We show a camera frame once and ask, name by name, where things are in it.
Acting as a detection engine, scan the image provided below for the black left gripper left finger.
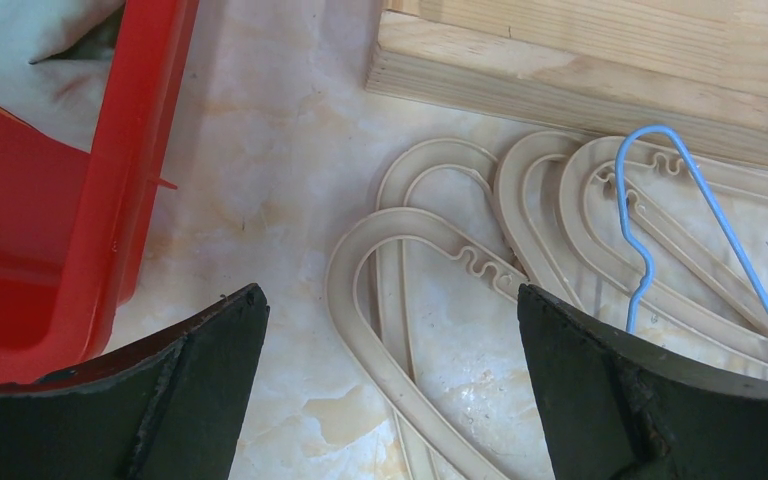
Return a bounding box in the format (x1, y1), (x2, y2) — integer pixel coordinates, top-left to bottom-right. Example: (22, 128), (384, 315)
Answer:
(0, 284), (270, 479)

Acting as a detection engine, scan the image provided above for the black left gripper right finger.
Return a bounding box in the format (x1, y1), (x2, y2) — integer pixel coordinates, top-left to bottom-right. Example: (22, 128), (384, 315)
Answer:
(517, 285), (768, 479)

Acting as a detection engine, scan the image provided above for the wooden hanger rack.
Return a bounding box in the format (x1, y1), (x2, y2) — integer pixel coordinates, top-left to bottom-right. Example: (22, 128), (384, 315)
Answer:
(366, 1), (768, 168)

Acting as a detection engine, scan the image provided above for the light green printed cloth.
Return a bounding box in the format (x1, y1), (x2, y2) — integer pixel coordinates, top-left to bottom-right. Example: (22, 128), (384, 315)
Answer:
(0, 1), (125, 152)

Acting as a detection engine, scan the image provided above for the red plastic bin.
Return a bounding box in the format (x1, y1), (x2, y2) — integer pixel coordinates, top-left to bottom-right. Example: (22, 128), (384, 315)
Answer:
(0, 1), (198, 383)

